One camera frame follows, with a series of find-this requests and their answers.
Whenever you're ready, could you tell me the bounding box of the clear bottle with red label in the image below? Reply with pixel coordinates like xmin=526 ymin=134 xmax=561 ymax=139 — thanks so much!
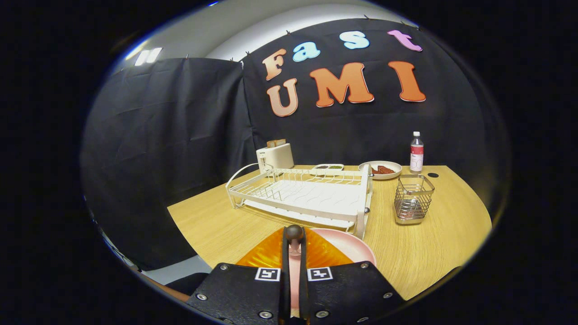
xmin=410 ymin=131 xmax=424 ymax=175

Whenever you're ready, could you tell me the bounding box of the white toaster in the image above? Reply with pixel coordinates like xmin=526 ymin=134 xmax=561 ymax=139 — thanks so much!
xmin=256 ymin=143 xmax=295 ymax=173

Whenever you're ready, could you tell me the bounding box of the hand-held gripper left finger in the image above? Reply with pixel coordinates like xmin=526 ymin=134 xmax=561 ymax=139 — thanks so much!
xmin=186 ymin=226 xmax=295 ymax=325

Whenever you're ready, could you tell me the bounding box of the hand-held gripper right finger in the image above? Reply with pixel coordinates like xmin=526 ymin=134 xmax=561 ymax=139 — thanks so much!
xmin=296 ymin=227 xmax=405 ymax=325

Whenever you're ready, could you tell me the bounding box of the dark-handled metal spoon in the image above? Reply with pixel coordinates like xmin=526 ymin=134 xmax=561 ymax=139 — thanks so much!
xmin=284 ymin=224 xmax=306 ymax=253

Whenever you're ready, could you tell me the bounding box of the pink plate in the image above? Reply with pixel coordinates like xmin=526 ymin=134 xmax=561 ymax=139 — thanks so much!
xmin=289 ymin=228 xmax=377 ymax=316

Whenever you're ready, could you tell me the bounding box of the metal wire basket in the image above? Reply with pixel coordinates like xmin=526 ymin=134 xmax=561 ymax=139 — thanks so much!
xmin=393 ymin=174 xmax=435 ymax=225

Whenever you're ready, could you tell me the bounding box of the black backdrop cloth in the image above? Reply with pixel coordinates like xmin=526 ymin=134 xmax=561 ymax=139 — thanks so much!
xmin=81 ymin=18 xmax=511 ymax=271

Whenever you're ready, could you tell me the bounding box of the white divided seasoning dish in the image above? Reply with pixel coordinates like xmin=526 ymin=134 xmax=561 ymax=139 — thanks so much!
xmin=310 ymin=163 xmax=345 ymax=176

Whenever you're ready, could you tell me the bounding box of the beige plate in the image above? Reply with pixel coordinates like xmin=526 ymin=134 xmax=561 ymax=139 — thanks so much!
xmin=359 ymin=161 xmax=403 ymax=181

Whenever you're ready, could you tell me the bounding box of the small ceiling light panel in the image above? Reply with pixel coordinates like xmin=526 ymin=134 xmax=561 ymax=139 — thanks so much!
xmin=135 ymin=47 xmax=162 ymax=66

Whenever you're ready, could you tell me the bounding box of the white wire dish rack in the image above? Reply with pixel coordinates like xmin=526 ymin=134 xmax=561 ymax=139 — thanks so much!
xmin=225 ymin=162 xmax=374 ymax=240

